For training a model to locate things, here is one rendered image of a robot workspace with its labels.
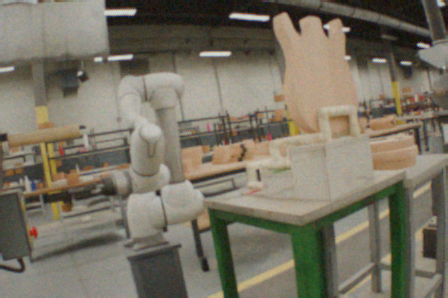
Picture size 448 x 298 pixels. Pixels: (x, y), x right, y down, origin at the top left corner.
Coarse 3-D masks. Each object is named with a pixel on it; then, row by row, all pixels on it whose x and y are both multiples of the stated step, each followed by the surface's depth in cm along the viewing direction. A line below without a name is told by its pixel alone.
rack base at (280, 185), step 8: (264, 176) 117; (272, 176) 113; (280, 176) 109; (288, 176) 106; (264, 184) 117; (272, 184) 114; (280, 184) 110; (288, 184) 107; (264, 192) 118; (272, 192) 114; (280, 192) 111; (288, 192) 107
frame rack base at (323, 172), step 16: (320, 144) 95; (336, 144) 95; (352, 144) 100; (368, 144) 106; (304, 160) 99; (320, 160) 94; (336, 160) 95; (352, 160) 100; (368, 160) 105; (304, 176) 100; (320, 176) 95; (336, 176) 95; (352, 176) 99; (368, 176) 105; (304, 192) 101; (320, 192) 96; (336, 192) 94
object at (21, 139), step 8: (56, 128) 73; (64, 128) 74; (72, 128) 75; (8, 136) 67; (16, 136) 68; (24, 136) 69; (32, 136) 70; (40, 136) 71; (48, 136) 72; (56, 136) 73; (64, 136) 74; (72, 136) 75; (16, 144) 68; (24, 144) 69
